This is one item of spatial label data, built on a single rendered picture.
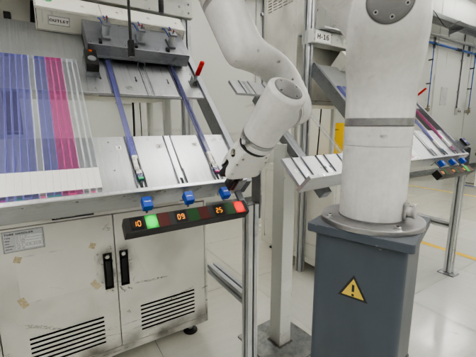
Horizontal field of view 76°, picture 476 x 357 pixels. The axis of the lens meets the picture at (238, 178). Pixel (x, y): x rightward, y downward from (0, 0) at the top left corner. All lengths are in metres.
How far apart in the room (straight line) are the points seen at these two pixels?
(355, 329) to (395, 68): 0.47
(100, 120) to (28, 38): 1.59
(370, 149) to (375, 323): 0.31
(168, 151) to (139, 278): 0.53
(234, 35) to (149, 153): 0.40
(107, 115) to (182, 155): 1.88
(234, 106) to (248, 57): 2.51
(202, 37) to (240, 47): 2.45
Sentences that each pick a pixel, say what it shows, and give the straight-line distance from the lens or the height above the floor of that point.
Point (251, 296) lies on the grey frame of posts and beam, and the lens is 1.08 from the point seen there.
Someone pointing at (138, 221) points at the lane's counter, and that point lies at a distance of 0.77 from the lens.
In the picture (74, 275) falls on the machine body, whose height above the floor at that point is 0.40.
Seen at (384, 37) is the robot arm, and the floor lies 1.02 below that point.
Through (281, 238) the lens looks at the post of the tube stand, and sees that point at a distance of 1.17.
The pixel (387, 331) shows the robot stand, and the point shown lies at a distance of 0.66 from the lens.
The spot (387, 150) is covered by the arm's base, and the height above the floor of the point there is 0.84.
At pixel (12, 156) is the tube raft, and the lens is 0.85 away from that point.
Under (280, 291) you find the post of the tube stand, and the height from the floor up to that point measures 0.25.
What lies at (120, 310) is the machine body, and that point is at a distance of 1.27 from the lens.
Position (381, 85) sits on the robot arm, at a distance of 0.58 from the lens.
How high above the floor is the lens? 0.89
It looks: 10 degrees down
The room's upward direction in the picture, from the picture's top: straight up
